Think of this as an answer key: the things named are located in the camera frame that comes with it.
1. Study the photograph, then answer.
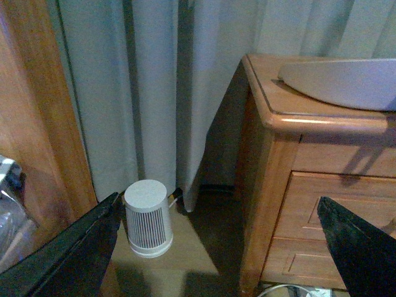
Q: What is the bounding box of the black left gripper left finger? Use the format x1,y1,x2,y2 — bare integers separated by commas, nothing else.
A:
1,192,121,296

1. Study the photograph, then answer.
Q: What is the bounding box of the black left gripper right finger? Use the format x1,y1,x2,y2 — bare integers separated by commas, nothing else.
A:
317,196,395,296

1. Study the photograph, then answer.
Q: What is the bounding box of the white plastic dustpan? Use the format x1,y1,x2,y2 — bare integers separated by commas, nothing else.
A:
278,58,395,111

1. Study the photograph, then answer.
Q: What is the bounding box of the black white patterned pillow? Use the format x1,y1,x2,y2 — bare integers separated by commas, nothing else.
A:
1,156,38,272

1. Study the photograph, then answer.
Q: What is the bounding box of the wooden nightstand cabinet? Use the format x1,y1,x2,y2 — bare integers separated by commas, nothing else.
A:
233,53,396,295

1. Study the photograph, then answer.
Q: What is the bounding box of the wooden bed headboard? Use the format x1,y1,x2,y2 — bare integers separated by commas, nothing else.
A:
1,1,97,233

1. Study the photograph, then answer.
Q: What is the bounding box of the light grey curtain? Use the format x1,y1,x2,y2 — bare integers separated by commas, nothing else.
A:
48,1,395,211

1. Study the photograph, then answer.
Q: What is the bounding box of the white cable on floor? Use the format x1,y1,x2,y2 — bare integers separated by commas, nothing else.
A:
258,283,332,297

